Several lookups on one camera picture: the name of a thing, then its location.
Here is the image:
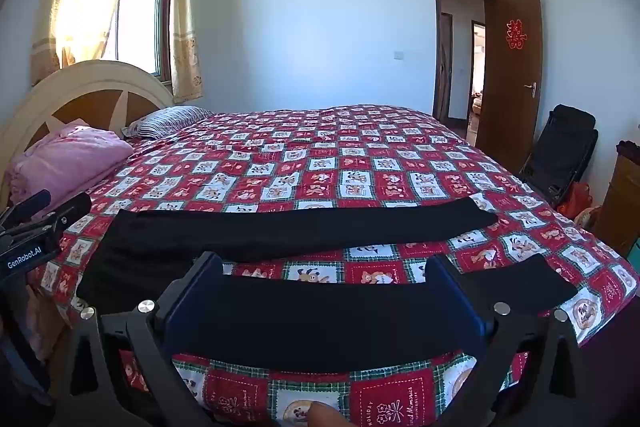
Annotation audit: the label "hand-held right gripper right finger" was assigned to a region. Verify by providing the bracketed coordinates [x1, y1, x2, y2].
[424, 253, 597, 427]

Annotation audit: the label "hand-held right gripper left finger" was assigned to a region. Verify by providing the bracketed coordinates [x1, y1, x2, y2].
[55, 251, 226, 427]

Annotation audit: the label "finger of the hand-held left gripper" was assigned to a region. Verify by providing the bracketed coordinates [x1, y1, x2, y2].
[0, 189, 52, 228]
[10, 192, 93, 240]

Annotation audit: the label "black pants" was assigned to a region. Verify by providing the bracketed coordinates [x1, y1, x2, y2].
[76, 197, 578, 358]

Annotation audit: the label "person's right hand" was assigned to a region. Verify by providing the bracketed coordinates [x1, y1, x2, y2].
[305, 402, 347, 427]

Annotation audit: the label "pink folded blanket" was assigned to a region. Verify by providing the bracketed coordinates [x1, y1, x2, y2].
[7, 119, 135, 215]

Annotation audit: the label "striped pillow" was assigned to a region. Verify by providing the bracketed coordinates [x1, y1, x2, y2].
[122, 106, 216, 140]

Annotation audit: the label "cream and brown headboard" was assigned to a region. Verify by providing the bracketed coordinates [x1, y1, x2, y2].
[0, 59, 176, 208]

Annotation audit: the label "orange bag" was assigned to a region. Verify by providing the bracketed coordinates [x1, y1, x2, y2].
[556, 182, 596, 220]

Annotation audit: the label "red checked printed bedspread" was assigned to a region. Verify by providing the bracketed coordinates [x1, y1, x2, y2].
[25, 104, 640, 427]

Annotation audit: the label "black bag on chair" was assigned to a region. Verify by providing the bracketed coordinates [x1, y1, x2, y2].
[517, 104, 599, 208]

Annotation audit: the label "wooden cabinet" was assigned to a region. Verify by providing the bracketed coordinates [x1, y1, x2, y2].
[597, 139, 640, 258]

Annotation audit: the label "yellow patterned curtain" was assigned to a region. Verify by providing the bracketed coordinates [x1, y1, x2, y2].
[30, 0, 146, 88]
[169, 0, 204, 104]

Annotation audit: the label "brown wooden door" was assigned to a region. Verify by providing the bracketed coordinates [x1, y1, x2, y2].
[475, 0, 544, 152]

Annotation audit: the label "window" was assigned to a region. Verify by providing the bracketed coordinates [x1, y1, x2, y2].
[102, 0, 176, 82]

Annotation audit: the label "red paper door decoration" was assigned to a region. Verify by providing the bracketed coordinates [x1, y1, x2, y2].
[506, 19, 528, 50]

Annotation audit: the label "brown door frame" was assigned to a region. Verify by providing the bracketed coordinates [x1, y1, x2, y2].
[432, 0, 501, 128]

